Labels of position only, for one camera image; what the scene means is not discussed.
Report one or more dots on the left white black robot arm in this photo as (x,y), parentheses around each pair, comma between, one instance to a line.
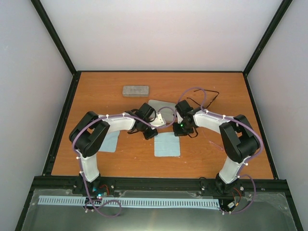
(89,134)

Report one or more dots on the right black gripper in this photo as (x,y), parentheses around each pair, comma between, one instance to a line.
(177,133)

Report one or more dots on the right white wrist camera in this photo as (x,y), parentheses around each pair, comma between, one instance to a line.
(179,118)

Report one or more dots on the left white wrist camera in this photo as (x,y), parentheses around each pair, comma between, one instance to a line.
(158,121)

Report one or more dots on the grey glasses case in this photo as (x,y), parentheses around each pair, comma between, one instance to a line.
(136,91)

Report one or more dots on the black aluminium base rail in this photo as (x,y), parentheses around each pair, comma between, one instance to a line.
(206,187)

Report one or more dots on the black frame glasses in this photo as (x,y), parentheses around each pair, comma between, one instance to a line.
(197,96)

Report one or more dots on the pink glasses case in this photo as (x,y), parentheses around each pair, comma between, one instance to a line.
(167,110)

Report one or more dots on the blue slotted cable duct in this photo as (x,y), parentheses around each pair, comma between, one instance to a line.
(131,202)

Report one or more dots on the blue cleaning cloth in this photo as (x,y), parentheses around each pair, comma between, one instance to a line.
(109,143)
(166,144)

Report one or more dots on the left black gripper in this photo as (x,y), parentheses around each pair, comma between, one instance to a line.
(147,135)

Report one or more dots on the black cage frame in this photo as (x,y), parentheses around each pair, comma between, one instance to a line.
(283,7)

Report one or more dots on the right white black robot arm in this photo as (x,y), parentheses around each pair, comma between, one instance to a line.
(240,141)

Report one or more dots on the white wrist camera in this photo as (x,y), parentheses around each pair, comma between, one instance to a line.
(158,121)
(179,118)

